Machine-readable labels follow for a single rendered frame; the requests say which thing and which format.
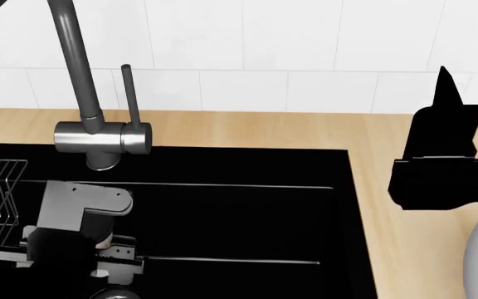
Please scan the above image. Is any grey faucet lever handle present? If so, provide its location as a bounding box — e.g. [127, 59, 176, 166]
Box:
[120, 63, 143, 130]

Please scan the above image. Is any black kitchen sink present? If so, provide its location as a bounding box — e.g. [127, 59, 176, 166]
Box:
[0, 142, 379, 299]

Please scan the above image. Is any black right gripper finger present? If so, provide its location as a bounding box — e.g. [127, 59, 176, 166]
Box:
[404, 65, 478, 159]

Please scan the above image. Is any grey metal kitchen faucet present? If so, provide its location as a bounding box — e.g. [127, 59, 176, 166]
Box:
[0, 0, 154, 172]

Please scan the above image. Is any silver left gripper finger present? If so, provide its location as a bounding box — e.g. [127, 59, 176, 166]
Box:
[37, 179, 134, 233]

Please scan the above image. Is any dark cup with white base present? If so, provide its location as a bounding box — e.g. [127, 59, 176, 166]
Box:
[81, 209, 116, 251]

